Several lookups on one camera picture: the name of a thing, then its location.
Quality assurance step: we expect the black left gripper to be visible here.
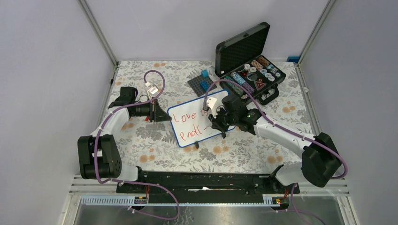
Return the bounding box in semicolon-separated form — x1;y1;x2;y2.
132;97;172;122

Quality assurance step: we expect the light blue lego cube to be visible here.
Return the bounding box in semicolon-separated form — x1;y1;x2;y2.
201;69;208;78

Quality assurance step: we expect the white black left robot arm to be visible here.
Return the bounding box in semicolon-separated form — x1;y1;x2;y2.
77;87;171;193

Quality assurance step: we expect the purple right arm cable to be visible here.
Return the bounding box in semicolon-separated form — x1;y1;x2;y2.
202;79;348;225

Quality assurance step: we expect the grey slotted cable duct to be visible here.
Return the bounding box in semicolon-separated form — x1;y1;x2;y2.
80;195;281;207

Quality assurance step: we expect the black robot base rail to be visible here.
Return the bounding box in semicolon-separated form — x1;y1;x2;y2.
116;171;300;204

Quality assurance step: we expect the blue clamp behind table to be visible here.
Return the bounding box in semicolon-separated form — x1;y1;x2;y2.
286;56;300;64

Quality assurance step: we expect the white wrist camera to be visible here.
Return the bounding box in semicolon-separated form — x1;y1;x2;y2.
145;82;159;98
203;97;220;118

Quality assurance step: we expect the black poker chip case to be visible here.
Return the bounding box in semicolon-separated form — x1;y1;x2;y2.
214;22;286;105

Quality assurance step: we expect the blue lego brick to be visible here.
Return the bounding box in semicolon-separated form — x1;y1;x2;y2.
200;81;211;91

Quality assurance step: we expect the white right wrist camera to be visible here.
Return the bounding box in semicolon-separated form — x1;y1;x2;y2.
203;97;220;118

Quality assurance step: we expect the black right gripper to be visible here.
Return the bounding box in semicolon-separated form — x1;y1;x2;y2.
209;106;238;133

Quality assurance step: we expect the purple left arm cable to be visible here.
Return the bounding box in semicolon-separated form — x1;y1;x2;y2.
93;70;181;220

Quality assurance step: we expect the grey lego baseplate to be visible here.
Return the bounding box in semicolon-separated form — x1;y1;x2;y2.
187;75;214;97

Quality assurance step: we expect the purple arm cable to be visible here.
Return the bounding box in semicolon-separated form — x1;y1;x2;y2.
93;70;181;220
202;79;348;225

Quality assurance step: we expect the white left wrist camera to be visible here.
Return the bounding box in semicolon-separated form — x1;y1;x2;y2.
145;82;159;98

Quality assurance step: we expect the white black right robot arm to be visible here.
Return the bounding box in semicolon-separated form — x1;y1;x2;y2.
204;96;343;193

